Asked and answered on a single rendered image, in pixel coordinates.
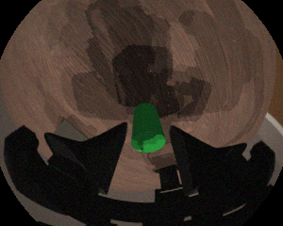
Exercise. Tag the beige rectangular block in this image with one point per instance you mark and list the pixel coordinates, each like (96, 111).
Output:
(68, 131)

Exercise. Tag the green marker cap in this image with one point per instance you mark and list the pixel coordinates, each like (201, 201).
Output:
(147, 135)

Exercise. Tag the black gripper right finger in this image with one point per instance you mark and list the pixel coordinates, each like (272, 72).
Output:
(196, 160)

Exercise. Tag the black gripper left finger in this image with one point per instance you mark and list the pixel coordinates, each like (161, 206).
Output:
(97, 156)

